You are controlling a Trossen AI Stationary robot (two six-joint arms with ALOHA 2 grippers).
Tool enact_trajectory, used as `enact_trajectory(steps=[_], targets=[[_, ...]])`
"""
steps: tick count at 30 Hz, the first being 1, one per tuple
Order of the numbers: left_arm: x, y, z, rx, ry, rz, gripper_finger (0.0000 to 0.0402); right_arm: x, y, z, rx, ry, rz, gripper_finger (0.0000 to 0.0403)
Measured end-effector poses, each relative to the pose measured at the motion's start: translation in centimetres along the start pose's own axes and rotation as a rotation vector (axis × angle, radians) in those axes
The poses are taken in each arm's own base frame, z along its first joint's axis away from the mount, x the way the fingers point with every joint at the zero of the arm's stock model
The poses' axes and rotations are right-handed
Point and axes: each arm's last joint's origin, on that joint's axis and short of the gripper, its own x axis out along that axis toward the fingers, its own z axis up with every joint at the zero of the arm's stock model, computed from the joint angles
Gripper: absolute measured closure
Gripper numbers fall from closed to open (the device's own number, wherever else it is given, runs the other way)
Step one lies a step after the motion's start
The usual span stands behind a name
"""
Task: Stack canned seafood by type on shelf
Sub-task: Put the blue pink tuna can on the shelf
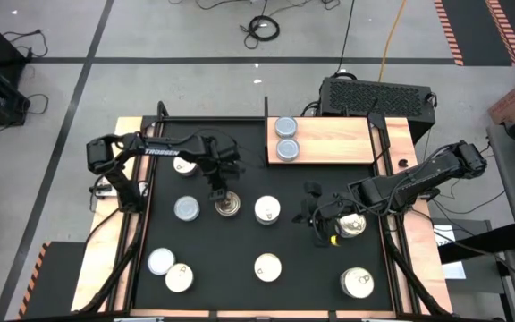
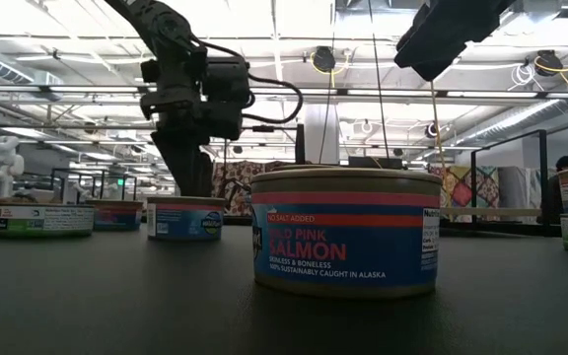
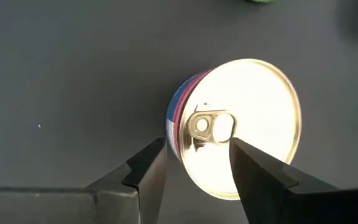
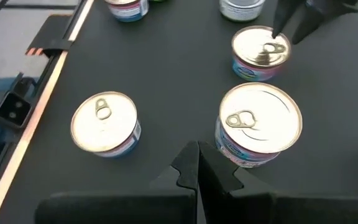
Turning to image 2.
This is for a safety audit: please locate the black background stand bar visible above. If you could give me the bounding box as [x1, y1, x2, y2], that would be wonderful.
[242, 122, 299, 167]

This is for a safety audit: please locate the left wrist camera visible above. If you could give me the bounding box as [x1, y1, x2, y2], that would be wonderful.
[202, 55, 252, 107]

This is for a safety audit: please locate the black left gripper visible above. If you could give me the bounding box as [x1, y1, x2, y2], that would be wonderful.
[140, 91, 244, 197]

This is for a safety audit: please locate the pale hanging cloth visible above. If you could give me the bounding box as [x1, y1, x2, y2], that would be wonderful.
[499, 166, 544, 223]

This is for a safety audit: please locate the yellow hanging cable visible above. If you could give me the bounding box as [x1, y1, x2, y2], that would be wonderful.
[429, 78, 446, 170]

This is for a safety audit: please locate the black computer case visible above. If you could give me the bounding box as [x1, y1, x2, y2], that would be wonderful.
[347, 156, 404, 172]

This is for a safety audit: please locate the black hanging cable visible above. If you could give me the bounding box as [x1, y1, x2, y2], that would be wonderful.
[367, 0, 391, 160]

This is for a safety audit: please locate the black ceiling cable reel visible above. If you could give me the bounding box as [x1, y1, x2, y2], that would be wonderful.
[532, 48, 565, 78]
[311, 45, 338, 75]

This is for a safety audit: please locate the black table mat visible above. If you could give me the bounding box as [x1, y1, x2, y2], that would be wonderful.
[0, 216, 568, 355]

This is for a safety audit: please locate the colourful patchwork quilt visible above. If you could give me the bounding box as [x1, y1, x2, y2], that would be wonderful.
[429, 165, 501, 223]

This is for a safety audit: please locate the brown patterned cloth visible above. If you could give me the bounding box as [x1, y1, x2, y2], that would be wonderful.
[212, 160, 290, 218]

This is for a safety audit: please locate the person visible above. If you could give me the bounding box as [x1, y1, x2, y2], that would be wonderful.
[534, 155, 568, 226]

